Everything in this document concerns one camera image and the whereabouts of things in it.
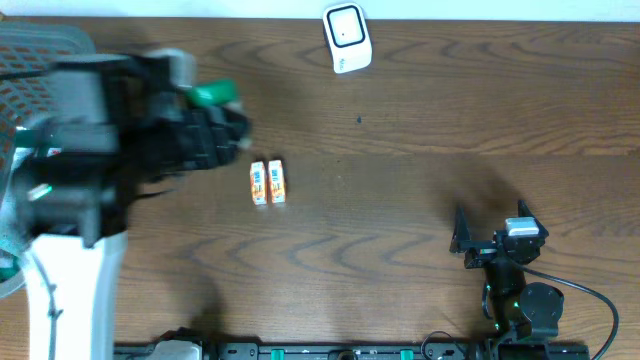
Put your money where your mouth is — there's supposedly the grey plastic mesh basket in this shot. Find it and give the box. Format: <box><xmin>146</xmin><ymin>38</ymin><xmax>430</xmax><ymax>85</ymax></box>
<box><xmin>1</xmin><ymin>22</ymin><xmax>96</xmax><ymax>298</ymax></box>

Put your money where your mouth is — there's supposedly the orange tissue pack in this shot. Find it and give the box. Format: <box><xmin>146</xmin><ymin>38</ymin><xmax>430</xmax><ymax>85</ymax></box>
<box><xmin>268</xmin><ymin>160</ymin><xmax>286</xmax><ymax>204</ymax></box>
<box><xmin>249</xmin><ymin>161</ymin><xmax>267</xmax><ymax>206</ymax></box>

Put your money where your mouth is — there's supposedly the white barcode scanner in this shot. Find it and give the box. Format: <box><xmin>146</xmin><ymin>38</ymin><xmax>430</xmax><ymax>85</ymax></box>
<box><xmin>322</xmin><ymin>2</ymin><xmax>373</xmax><ymax>74</ymax></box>

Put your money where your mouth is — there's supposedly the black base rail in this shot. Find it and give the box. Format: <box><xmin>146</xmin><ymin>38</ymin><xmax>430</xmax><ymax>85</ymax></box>
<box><xmin>114</xmin><ymin>341</ymin><xmax>591</xmax><ymax>360</ymax></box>

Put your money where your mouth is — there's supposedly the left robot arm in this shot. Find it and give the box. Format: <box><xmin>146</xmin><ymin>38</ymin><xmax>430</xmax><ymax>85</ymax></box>
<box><xmin>9</xmin><ymin>49</ymin><xmax>251</xmax><ymax>359</ymax></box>

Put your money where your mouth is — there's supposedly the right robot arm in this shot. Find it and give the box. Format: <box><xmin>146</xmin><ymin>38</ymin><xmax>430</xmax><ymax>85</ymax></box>
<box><xmin>449</xmin><ymin>200</ymin><xmax>564</xmax><ymax>359</ymax></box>

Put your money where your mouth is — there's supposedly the green packet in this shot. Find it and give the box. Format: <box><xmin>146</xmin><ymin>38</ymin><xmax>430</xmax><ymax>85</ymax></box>
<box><xmin>185</xmin><ymin>79</ymin><xmax>239</xmax><ymax>107</ymax></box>

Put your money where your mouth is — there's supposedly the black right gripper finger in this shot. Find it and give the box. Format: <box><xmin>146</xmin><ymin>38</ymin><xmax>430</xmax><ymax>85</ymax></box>
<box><xmin>449</xmin><ymin>207</ymin><xmax>471</xmax><ymax>253</ymax></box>
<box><xmin>517</xmin><ymin>200</ymin><xmax>535</xmax><ymax>218</ymax></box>

